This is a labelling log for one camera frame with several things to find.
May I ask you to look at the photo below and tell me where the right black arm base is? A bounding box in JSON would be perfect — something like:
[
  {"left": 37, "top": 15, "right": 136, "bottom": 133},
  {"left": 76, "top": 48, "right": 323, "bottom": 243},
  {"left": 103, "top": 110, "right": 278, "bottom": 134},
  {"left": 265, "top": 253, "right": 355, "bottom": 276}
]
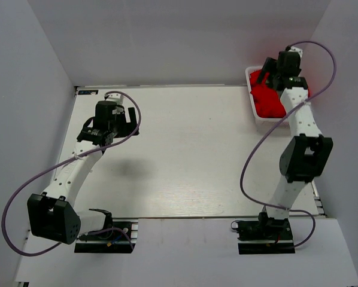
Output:
[{"left": 230, "top": 212, "right": 295, "bottom": 255}]

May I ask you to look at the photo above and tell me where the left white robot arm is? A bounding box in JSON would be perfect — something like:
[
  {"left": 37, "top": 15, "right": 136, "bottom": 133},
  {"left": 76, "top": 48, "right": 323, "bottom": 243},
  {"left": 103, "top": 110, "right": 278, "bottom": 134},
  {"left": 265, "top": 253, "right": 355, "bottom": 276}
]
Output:
[{"left": 27, "top": 100, "right": 139, "bottom": 245}]

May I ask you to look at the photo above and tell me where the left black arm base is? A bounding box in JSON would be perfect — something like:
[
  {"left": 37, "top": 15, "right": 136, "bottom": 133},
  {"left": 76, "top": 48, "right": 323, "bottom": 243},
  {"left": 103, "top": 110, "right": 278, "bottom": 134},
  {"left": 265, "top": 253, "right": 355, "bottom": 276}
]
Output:
[{"left": 74, "top": 219, "right": 138, "bottom": 254}]

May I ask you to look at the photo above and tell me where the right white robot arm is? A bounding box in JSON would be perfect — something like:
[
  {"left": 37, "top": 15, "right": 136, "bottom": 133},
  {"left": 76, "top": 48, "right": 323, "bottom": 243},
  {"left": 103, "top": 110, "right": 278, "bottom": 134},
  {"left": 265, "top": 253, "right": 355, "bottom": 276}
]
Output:
[{"left": 257, "top": 46, "right": 333, "bottom": 239}]

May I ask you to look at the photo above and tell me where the red t shirts pile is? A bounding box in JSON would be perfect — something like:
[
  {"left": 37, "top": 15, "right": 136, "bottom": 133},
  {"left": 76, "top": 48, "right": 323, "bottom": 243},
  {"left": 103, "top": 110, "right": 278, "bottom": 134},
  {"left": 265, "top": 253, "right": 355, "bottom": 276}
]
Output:
[{"left": 248, "top": 69, "right": 313, "bottom": 119}]

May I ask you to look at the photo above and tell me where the blue table label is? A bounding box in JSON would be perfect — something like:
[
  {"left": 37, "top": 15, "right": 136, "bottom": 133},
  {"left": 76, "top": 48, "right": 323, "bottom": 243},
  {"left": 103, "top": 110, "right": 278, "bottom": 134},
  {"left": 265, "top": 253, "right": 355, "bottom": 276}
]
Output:
[{"left": 77, "top": 90, "right": 99, "bottom": 95}]

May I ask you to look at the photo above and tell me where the white plastic basket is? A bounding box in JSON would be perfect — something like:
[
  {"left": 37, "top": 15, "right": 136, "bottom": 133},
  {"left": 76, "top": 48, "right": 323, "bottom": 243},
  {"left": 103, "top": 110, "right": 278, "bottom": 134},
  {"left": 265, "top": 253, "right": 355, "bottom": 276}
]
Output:
[{"left": 245, "top": 66, "right": 281, "bottom": 125}]

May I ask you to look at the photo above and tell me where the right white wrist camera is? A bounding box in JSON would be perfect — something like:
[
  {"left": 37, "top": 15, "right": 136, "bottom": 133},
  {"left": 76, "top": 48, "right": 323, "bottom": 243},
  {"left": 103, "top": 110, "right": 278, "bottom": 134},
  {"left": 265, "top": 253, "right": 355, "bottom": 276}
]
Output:
[{"left": 285, "top": 45, "right": 303, "bottom": 58}]

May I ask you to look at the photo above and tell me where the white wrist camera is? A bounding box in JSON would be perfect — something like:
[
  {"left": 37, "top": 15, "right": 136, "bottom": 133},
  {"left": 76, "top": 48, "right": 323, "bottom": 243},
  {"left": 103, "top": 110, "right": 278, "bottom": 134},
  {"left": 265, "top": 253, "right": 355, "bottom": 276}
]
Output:
[
  {"left": 285, "top": 45, "right": 303, "bottom": 58},
  {"left": 104, "top": 93, "right": 124, "bottom": 105}
]

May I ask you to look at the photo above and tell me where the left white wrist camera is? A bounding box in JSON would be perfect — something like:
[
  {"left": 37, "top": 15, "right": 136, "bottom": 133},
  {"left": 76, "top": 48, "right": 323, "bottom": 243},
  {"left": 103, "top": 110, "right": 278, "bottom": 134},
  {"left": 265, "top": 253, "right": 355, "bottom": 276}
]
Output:
[{"left": 104, "top": 93, "right": 124, "bottom": 105}]

